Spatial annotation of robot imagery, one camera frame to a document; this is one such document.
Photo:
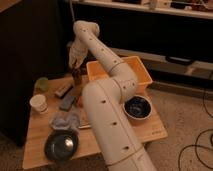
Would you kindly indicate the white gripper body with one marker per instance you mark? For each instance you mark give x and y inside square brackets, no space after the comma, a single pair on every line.
[77,53]

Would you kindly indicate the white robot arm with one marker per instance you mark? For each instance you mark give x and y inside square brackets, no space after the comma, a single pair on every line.
[120,146]

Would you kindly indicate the metal cup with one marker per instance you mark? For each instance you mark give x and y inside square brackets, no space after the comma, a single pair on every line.
[77,77]

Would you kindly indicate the green plastic cup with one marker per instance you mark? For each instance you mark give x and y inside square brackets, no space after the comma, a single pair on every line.
[42,84]

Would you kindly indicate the white paper cup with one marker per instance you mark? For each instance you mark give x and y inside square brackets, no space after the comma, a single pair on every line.
[38,103]

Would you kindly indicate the yellow plastic bin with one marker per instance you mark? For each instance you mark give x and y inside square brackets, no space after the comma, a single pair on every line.
[95,71]

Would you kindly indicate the brown rectangular block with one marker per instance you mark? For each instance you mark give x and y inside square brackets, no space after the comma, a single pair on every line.
[63,89]

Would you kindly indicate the orange fruit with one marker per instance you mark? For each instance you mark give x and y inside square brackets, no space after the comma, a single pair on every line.
[80,102]

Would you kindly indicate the blue sponge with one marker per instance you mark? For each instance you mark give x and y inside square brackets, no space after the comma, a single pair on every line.
[67,102]

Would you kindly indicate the metal pole stand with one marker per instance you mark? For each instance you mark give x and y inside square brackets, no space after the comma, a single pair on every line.
[72,11]

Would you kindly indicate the grey crumpled cloth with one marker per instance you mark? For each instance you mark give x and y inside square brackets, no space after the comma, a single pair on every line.
[65,121]

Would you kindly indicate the wooden spoon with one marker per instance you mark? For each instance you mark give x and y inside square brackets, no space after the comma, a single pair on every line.
[84,127]

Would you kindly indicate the blue ceramic bowl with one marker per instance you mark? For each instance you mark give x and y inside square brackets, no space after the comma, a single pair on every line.
[138,107]

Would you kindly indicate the dark metal bowl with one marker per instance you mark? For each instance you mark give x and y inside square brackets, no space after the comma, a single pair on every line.
[61,145]

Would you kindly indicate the white shelf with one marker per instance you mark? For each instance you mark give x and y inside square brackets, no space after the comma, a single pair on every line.
[141,8]

